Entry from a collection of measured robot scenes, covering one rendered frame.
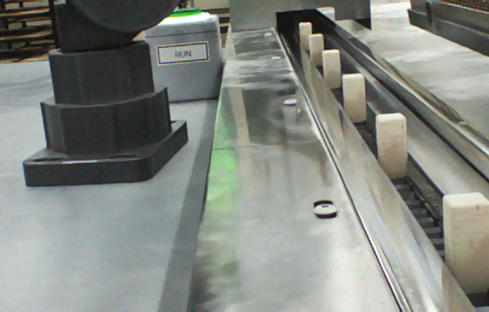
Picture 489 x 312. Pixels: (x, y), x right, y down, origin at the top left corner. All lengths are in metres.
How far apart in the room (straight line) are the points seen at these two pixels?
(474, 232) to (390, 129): 0.14
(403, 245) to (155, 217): 0.19
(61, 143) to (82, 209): 0.09
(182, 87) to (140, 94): 0.24
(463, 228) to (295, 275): 0.06
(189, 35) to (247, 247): 0.54
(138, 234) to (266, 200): 0.13
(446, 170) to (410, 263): 0.11
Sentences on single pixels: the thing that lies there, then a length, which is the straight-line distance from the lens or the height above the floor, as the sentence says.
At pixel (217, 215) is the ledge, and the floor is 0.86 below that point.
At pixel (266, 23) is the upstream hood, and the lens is 1.04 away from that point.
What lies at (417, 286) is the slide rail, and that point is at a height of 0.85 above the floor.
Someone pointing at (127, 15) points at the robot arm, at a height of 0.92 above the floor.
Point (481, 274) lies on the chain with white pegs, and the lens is 0.28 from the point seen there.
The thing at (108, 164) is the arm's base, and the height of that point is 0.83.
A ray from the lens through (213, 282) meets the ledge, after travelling 0.24.
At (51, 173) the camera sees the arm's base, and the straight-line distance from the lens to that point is 0.54.
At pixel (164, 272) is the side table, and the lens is 0.37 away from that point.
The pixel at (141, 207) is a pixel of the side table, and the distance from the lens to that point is 0.47.
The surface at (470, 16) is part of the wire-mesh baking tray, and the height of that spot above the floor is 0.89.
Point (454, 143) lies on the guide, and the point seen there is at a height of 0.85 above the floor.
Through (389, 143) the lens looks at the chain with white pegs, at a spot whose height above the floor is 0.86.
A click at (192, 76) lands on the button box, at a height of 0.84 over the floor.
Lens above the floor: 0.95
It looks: 14 degrees down
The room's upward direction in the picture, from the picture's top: 5 degrees counter-clockwise
